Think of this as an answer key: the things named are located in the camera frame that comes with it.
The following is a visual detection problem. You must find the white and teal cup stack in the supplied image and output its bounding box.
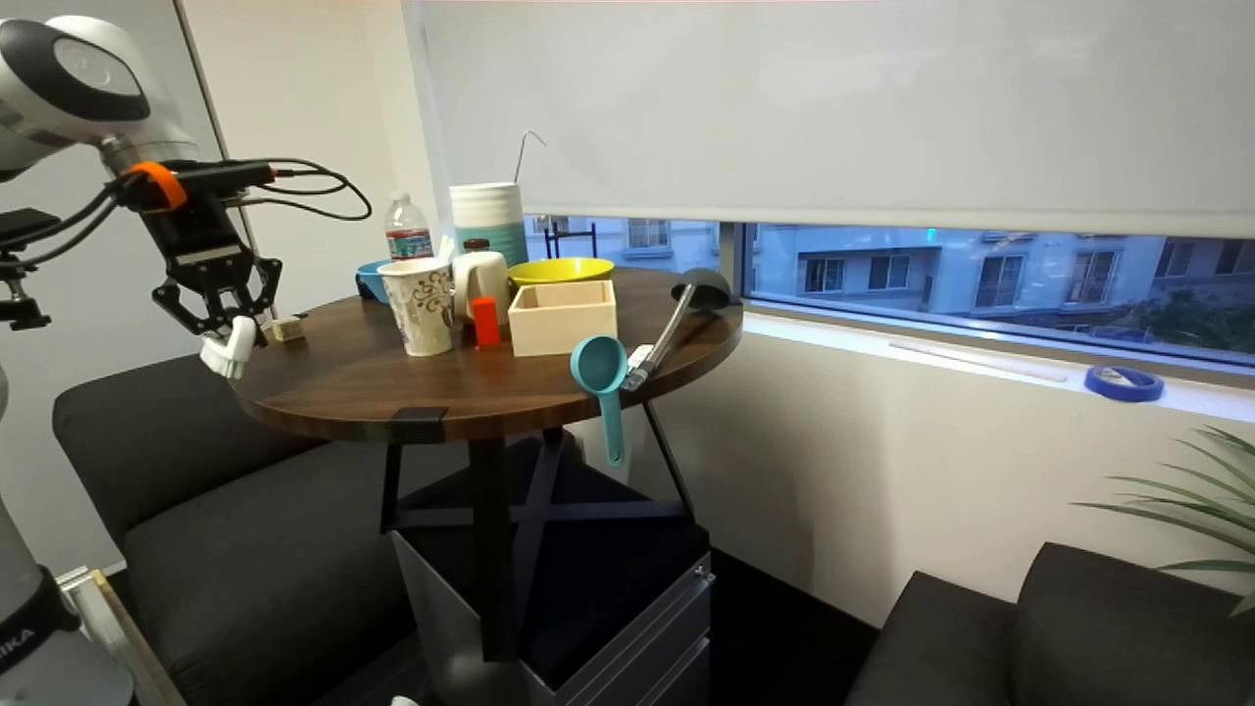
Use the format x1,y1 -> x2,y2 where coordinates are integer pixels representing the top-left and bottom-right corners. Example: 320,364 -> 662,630
445,179 -> 533,272

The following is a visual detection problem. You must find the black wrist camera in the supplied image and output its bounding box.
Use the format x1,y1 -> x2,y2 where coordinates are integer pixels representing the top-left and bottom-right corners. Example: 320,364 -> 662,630
180,156 -> 282,191

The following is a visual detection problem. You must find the blue tape roll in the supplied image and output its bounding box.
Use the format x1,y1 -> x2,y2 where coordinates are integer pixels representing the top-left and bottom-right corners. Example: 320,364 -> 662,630
1078,362 -> 1167,409

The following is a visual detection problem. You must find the small orange object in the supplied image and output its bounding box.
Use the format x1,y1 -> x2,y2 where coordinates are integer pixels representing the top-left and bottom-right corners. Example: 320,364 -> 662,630
466,296 -> 507,352

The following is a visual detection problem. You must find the round dark wooden table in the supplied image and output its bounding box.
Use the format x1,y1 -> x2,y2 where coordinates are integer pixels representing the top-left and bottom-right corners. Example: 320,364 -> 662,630
234,268 -> 744,671

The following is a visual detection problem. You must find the white roller blind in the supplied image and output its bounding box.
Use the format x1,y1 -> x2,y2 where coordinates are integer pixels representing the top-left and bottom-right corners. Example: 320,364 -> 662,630
405,0 -> 1255,242

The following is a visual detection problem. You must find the teal plastic scoop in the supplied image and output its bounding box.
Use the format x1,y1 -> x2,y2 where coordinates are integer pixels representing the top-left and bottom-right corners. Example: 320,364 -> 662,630
568,332 -> 636,475

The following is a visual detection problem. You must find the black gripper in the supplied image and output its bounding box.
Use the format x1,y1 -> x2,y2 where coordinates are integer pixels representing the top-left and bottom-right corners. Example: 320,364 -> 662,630
133,191 -> 287,343

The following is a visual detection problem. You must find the yellow bowl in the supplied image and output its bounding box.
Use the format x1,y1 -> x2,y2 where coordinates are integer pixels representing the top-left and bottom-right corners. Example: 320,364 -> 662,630
507,254 -> 619,292

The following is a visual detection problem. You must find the green leafy plant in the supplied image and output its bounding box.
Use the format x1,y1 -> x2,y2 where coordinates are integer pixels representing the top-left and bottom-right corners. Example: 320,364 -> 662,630
1074,424 -> 1255,623

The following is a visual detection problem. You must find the dark grey couch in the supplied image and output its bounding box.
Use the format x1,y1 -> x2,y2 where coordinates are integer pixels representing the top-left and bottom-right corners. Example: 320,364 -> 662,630
51,349 -> 423,706
839,542 -> 1255,706

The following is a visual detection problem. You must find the glass window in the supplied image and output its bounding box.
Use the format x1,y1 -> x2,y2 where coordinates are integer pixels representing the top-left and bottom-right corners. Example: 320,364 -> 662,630
525,212 -> 1255,385

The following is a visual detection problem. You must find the light wooden box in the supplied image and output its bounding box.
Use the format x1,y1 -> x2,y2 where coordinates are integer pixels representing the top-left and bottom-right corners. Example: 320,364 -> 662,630
507,277 -> 619,362

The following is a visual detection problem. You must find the white scrub brush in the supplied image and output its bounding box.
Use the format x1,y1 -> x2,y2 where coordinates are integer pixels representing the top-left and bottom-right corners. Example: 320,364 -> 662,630
197,310 -> 262,385

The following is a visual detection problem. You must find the patterned paper cup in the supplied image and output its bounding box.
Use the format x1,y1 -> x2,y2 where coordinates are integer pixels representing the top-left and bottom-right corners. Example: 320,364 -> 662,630
371,254 -> 460,362

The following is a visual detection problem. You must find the white metal frame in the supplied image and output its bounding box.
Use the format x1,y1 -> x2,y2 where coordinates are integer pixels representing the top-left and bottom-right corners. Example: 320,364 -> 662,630
55,560 -> 188,706

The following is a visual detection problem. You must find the clear plastic water bottle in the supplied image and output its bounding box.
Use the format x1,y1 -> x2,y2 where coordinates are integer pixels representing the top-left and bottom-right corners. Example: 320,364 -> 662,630
381,191 -> 434,264

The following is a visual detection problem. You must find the blue plastic bowl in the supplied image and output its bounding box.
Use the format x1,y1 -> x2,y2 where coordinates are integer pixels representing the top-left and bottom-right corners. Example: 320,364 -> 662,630
353,254 -> 394,305

